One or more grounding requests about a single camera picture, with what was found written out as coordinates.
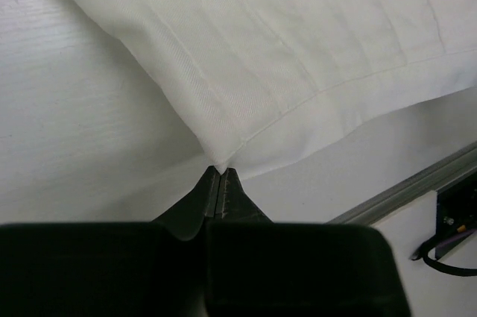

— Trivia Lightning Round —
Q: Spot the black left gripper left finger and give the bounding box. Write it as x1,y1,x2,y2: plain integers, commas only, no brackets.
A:
1,167,218,316

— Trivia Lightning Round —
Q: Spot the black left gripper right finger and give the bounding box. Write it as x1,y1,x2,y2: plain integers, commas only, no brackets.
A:
204,169,411,316

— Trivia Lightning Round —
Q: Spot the white pleated skirt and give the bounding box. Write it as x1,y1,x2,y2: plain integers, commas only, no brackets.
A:
73,0,476,175

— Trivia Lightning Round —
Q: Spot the black cable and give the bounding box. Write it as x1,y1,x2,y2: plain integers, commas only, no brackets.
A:
411,233,477,277

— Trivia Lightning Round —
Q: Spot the aluminium table edge rail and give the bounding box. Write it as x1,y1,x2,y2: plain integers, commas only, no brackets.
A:
330,143,476,225

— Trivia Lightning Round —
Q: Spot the black bracket under table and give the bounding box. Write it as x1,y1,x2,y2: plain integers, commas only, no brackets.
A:
434,177,477,261

